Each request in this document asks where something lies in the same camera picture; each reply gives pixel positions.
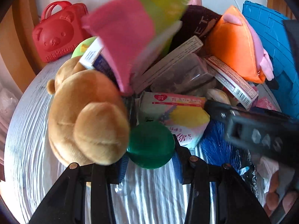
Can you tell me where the orange pink flamingo plush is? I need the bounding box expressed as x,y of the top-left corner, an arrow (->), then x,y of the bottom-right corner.
204,6 -> 274,83

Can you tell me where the green label dark bottle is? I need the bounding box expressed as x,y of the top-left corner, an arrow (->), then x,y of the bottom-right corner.
127,121 -> 175,169

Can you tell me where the green pink wipes pack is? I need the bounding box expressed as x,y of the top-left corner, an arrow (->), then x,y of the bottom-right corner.
83,0 -> 190,96

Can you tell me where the person hand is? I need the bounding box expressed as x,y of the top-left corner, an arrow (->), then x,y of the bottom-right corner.
263,170 -> 299,211

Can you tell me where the white red barcode box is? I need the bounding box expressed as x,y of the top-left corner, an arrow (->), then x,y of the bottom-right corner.
203,56 -> 258,110

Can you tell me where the blue bristle brush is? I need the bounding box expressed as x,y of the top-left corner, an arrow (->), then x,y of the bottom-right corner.
199,120 -> 259,199

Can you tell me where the brown teddy bear plush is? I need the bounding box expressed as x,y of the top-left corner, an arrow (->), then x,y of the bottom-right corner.
47,57 -> 130,166

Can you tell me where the dark transparent plastic box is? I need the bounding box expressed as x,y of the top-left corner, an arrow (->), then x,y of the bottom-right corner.
150,53 -> 213,94

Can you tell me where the blue plastic crate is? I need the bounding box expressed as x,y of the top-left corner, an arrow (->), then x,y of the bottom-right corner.
242,1 -> 298,118

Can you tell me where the long white medicine box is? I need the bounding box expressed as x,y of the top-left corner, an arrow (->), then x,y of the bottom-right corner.
132,36 -> 203,94

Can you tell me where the blue white small box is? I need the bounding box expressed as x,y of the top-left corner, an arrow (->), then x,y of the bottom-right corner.
79,37 -> 118,86

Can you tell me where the light green round plush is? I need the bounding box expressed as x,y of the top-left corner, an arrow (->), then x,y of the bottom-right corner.
71,36 -> 96,58

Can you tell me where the red bear plastic case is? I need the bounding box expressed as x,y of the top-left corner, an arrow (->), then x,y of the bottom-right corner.
32,1 -> 91,63

